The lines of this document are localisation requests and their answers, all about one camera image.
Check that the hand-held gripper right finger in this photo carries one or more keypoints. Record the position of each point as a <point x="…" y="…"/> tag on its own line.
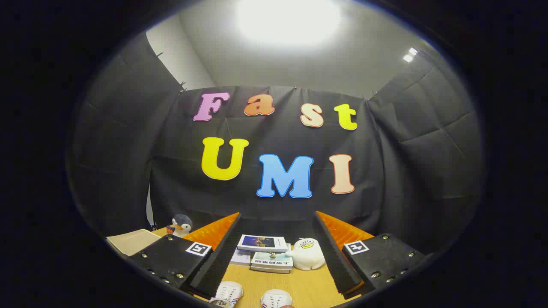
<point x="336" y="261"/>

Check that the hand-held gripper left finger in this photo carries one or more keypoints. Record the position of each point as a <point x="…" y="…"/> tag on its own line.
<point x="216" y="261"/>

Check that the white canvas shoe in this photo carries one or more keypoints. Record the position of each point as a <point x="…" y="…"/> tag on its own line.
<point x="276" y="298"/>
<point x="227" y="293"/>

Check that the beige fabric storage box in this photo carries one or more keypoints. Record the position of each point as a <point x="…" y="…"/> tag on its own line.
<point x="132" y="241"/>

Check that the thin white booklet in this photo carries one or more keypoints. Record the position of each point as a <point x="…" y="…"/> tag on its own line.
<point x="242" y="258"/>

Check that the white duck plush toy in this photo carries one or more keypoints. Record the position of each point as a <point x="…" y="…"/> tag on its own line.
<point x="308" y="256"/>

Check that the grey penguin plush toy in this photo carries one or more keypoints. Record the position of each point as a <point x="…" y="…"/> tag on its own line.
<point x="183" y="224"/>

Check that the book with dark blue cover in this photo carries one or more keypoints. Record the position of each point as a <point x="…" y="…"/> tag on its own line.
<point x="262" y="243"/>

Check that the plain white thick book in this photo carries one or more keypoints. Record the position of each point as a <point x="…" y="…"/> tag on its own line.
<point x="269" y="270"/>

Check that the book with teal cover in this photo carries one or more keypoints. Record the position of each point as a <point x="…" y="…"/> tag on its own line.
<point x="272" y="259"/>

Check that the black backdrop cloth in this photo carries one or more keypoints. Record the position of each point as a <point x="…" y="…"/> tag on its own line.
<point x="171" y="171"/>

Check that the small ceiling spotlight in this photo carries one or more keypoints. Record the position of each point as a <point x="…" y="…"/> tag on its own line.
<point x="409" y="55"/>

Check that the ceiling light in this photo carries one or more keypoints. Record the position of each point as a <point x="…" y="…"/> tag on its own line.
<point x="287" y="19"/>

